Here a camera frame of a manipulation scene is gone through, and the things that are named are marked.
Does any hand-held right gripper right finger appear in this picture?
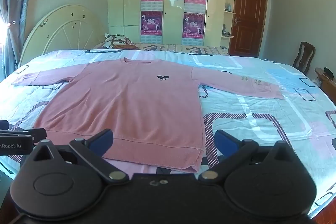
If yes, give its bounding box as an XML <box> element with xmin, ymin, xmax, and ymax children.
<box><xmin>198</xmin><ymin>130</ymin><xmax>299</xmax><ymax>185</ymax></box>

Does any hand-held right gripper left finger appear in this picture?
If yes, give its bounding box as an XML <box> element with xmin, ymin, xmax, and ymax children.
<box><xmin>28</xmin><ymin>128</ymin><xmax>130</xmax><ymax>185</ymax></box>

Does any pink sweater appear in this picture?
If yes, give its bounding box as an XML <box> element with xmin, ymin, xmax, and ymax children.
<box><xmin>12</xmin><ymin>57</ymin><xmax>285</xmax><ymax>174</ymax></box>

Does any pastel patterned bedsheet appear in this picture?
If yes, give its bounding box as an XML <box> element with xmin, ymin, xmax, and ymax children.
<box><xmin>0</xmin><ymin>49</ymin><xmax>336</xmax><ymax>217</ymax></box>

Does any patterned pillow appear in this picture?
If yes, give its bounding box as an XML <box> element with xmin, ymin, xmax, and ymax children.
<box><xmin>101</xmin><ymin>33</ymin><xmax>134</xmax><ymax>50</ymax></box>

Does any floral quilt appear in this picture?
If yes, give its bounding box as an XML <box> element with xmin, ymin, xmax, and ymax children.
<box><xmin>85</xmin><ymin>43</ymin><xmax>230</xmax><ymax>57</ymax></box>

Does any cream round headboard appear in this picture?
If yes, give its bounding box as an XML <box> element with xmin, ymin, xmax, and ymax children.
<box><xmin>18</xmin><ymin>4</ymin><xmax>110</xmax><ymax>67</ymax></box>

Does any wooden side table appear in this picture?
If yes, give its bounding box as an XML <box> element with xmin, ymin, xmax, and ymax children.
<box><xmin>314</xmin><ymin>68</ymin><xmax>336</xmax><ymax>99</ymax></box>

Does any wooden chair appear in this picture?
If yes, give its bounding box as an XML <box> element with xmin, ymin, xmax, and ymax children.
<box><xmin>292</xmin><ymin>41</ymin><xmax>316</xmax><ymax>72</ymax></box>

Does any blue curtain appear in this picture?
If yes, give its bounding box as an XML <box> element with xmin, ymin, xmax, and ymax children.
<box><xmin>0</xmin><ymin>0</ymin><xmax>37</xmax><ymax>83</ymax></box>

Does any dark object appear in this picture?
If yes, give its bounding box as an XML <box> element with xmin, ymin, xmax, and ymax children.
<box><xmin>323</xmin><ymin>67</ymin><xmax>335</xmax><ymax>80</ymax></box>

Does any brown wooden door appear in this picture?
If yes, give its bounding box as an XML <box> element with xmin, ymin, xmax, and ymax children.
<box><xmin>228</xmin><ymin>0</ymin><xmax>269</xmax><ymax>58</ymax></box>

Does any cream corner shelf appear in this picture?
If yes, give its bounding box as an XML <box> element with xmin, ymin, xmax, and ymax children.
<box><xmin>222</xmin><ymin>0</ymin><xmax>238</xmax><ymax>41</ymax></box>

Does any cream wardrobe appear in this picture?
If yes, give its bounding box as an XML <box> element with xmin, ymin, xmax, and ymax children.
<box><xmin>108</xmin><ymin>0</ymin><xmax>284</xmax><ymax>50</ymax></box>

